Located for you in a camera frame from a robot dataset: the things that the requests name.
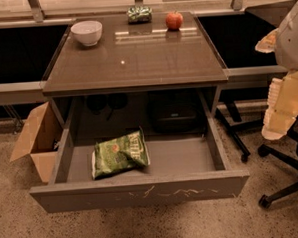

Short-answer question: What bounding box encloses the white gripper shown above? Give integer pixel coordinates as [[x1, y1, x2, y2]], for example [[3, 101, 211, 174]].
[[254, 1, 298, 141]]

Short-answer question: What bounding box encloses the green jalapeno chip bag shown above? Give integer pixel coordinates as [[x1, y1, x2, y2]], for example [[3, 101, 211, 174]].
[[91, 128, 150, 180]]

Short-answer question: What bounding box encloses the brown counter cabinet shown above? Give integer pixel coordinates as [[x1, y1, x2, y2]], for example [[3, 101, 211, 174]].
[[38, 8, 232, 131]]

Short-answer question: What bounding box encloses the green foil snack bag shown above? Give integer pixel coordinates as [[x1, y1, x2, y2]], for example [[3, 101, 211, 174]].
[[126, 6, 152, 24]]

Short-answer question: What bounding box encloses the grey open drawer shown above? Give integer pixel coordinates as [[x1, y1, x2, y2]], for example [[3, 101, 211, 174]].
[[30, 92, 249, 212]]

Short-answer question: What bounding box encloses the black office chair base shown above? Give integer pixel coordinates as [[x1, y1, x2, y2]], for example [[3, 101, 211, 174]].
[[214, 97, 298, 212]]

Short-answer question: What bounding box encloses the red apple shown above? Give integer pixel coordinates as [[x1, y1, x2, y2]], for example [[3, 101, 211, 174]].
[[165, 11, 184, 31]]

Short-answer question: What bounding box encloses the white ceramic bowl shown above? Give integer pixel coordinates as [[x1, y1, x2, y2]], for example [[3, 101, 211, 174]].
[[70, 21, 102, 46]]

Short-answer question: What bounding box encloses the cardboard box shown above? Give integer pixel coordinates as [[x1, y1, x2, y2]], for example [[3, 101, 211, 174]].
[[10, 102, 63, 183]]

